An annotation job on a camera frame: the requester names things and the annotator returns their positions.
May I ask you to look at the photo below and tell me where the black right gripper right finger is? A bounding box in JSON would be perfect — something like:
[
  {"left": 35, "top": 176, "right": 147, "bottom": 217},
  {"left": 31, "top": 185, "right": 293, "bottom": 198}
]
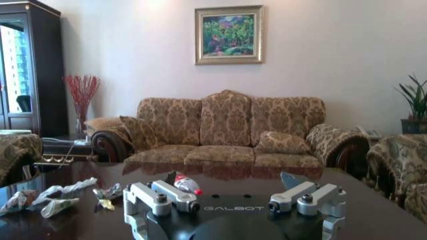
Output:
[{"left": 269, "top": 171, "right": 349, "bottom": 217}]

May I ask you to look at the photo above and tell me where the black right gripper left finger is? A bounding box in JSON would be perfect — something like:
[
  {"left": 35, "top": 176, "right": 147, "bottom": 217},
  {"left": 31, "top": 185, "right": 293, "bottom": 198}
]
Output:
[{"left": 122, "top": 171, "right": 202, "bottom": 217}]

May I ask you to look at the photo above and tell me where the crumpled silver foil wrapper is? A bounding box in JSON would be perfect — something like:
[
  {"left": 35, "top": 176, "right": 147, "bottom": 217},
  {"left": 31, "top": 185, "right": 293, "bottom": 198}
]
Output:
[{"left": 93, "top": 183, "right": 123, "bottom": 201}]

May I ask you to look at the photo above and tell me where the small yellow wrapper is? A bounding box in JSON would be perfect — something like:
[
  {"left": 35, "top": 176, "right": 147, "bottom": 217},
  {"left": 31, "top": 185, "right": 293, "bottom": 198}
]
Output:
[{"left": 97, "top": 199, "right": 117, "bottom": 211}]

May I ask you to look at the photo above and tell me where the crushed plastic bottle red cap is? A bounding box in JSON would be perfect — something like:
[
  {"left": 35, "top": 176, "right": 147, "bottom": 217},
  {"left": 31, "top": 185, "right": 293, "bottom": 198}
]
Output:
[{"left": 173, "top": 172, "right": 205, "bottom": 196}]

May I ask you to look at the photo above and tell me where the long crumpled white wrapper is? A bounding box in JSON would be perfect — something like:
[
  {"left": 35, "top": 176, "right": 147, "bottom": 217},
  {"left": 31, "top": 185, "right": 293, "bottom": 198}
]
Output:
[{"left": 31, "top": 177, "right": 99, "bottom": 206}]

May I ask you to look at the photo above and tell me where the brown patterned square cushion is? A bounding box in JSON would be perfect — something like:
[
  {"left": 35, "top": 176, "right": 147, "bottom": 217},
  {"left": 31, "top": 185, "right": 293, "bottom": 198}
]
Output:
[
  {"left": 119, "top": 115, "right": 159, "bottom": 151},
  {"left": 255, "top": 130, "right": 314, "bottom": 156}
]

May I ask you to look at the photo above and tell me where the crumpled green white wrapper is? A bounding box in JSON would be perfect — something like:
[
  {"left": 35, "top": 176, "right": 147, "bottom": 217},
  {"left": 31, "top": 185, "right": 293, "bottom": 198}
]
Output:
[{"left": 39, "top": 197, "right": 82, "bottom": 219}]

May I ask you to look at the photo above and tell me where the brown patterned armchair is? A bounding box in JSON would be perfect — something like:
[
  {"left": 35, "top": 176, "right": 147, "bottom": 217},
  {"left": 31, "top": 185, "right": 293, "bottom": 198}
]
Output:
[
  {"left": 0, "top": 133, "right": 45, "bottom": 187},
  {"left": 366, "top": 133, "right": 427, "bottom": 224}
]

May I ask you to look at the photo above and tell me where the dark side table gold trim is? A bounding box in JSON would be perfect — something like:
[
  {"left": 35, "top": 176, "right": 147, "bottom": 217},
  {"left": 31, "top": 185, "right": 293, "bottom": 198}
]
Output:
[{"left": 41, "top": 135, "right": 101, "bottom": 165}]

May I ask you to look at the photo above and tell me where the clear glass vase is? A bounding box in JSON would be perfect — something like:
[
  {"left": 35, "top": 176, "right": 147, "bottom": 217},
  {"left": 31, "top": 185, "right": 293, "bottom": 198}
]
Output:
[{"left": 74, "top": 103, "right": 91, "bottom": 135}]

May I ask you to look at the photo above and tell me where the brown patterned three-seat sofa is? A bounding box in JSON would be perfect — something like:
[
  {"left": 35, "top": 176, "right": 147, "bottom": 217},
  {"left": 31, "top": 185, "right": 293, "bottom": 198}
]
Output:
[{"left": 85, "top": 89, "right": 372, "bottom": 174}]

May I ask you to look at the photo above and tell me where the crumpled white paper wrapper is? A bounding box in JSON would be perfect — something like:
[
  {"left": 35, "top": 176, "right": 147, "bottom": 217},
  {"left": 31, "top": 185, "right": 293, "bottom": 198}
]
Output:
[{"left": 0, "top": 190, "right": 39, "bottom": 217}]

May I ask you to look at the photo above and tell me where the dark plant pot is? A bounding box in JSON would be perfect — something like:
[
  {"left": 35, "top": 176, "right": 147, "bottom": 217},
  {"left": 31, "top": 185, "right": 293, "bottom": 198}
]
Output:
[{"left": 400, "top": 118, "right": 427, "bottom": 135}]

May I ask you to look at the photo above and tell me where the red branch bunch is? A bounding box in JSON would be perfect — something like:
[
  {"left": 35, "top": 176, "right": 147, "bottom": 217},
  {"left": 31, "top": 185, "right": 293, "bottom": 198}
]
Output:
[{"left": 63, "top": 73, "right": 102, "bottom": 106}]

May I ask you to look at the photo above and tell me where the green leafy houseplant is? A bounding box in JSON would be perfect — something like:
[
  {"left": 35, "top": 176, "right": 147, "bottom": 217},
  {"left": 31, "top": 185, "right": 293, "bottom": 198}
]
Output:
[{"left": 394, "top": 73, "right": 427, "bottom": 121}]

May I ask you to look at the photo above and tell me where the dark wooden glass cabinet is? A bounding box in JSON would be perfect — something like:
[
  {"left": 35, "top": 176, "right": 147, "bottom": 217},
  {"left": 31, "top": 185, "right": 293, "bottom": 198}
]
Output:
[{"left": 0, "top": 0, "right": 70, "bottom": 138}]

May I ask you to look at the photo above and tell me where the framed flower painting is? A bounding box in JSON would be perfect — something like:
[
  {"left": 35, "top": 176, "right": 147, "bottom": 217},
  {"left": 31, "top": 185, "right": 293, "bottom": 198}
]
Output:
[{"left": 194, "top": 4, "right": 266, "bottom": 66}]

